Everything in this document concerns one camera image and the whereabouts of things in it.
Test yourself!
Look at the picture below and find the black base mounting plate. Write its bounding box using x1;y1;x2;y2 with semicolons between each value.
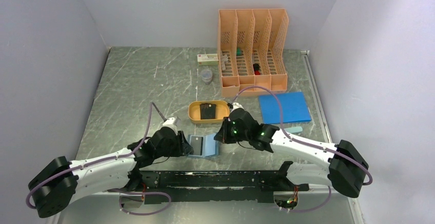
121;170;309;203

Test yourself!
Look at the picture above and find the blue leather card holder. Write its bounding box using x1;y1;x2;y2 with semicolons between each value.
187;133;219;158

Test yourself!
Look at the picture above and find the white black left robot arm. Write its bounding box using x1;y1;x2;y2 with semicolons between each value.
26;127;193;218

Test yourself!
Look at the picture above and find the yellow oval tray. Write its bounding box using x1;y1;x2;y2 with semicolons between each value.
188;100;230;124

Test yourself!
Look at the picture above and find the clear plastic clip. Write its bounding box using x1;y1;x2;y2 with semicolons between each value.
220;55;231;71

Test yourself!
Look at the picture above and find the green item in organizer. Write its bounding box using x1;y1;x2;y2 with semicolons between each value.
236;48;243;56

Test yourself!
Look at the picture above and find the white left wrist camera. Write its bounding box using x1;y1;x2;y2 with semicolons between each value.
162;116;180;133

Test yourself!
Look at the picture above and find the black VIP credit card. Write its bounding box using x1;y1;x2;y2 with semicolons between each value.
189;135;204;156

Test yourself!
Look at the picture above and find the orange plastic file organizer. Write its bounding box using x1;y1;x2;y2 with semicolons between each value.
217;9;290;97

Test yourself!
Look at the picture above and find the red black item in organizer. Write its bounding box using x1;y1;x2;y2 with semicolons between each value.
252;63;262;75

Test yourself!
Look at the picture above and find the clear small jar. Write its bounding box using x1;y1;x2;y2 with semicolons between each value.
200;69;213;85

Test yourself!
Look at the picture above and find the white small carton box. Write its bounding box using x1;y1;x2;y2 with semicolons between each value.
197;53;219;66

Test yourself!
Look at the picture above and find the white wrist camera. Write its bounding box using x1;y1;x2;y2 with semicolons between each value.
227;102;243;113
162;116;180;133

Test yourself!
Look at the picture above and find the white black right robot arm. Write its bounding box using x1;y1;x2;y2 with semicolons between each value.
214;108;369;198

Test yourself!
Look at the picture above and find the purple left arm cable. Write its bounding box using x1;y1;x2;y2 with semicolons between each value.
26;101;172;216

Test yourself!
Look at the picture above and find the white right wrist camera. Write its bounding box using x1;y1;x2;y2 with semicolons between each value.
227;102;243;113

